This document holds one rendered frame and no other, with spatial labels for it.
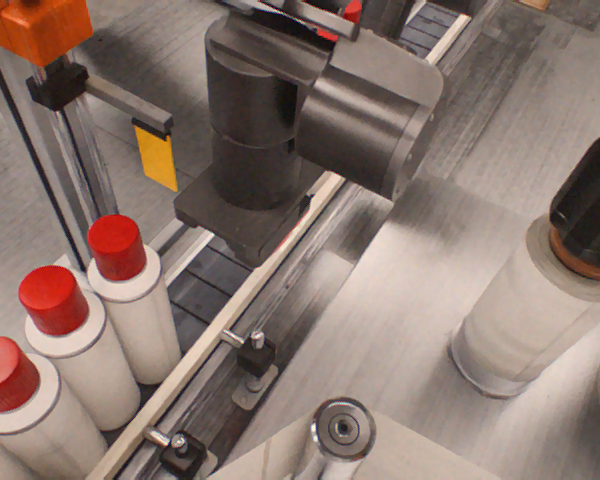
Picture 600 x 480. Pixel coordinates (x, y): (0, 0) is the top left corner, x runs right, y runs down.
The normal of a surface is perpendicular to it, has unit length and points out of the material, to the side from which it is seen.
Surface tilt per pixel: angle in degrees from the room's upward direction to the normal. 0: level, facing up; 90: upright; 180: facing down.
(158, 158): 90
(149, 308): 90
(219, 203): 0
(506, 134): 0
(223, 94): 90
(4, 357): 2
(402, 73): 54
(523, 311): 91
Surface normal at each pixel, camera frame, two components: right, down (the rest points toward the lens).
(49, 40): 0.85, 0.47
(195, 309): 0.09, -0.58
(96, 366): 0.64, 0.66
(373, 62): -0.37, 0.21
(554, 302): -0.59, 0.63
